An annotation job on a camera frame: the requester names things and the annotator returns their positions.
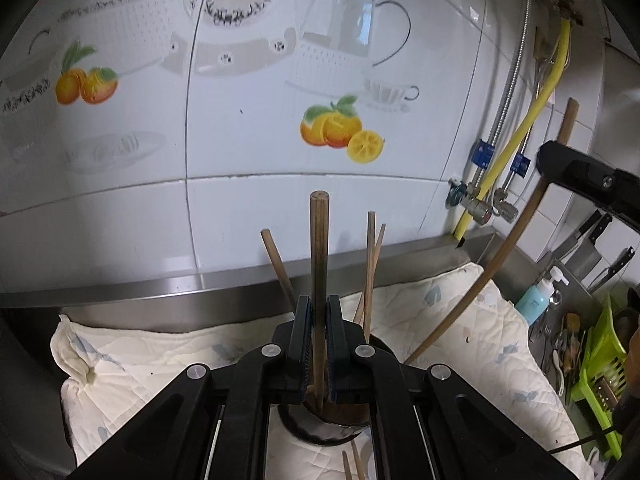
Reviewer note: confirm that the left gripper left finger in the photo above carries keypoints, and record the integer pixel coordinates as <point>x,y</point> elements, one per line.
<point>299,350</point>

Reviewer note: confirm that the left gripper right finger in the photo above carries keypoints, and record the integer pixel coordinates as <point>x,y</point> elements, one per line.
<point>342,339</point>

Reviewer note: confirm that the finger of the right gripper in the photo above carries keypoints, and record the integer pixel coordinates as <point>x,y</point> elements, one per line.
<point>612,190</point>

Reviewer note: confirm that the thick round wooden stick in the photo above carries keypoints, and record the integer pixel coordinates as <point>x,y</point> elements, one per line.
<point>319,246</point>

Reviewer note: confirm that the thin wooden chopstick in cup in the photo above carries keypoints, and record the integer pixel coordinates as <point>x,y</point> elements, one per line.
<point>365,298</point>

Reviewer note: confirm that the black utensil holder cup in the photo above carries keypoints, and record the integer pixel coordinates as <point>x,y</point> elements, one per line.
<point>335,424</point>

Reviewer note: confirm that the cleaver knife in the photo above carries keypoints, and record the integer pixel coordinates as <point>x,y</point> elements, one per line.
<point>581,245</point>

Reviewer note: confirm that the right angle valve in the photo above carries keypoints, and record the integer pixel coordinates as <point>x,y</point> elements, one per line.
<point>503,207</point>

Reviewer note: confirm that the angle valve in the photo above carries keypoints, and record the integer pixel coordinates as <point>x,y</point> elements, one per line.
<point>466,196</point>
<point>503,207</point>

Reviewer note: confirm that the blue soap pump bottle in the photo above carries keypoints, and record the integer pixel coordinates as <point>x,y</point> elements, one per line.
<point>537,297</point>

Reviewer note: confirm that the left angle valve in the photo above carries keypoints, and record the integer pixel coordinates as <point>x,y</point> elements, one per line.
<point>466,196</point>

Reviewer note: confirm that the white quilted cloth mat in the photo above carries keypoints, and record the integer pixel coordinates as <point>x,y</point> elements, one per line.
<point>111,374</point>

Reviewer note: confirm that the green plastic basket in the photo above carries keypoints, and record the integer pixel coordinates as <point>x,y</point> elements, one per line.
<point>603,358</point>

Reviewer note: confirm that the black handled kitchen knife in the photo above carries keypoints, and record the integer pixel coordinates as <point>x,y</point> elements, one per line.
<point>612,270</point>

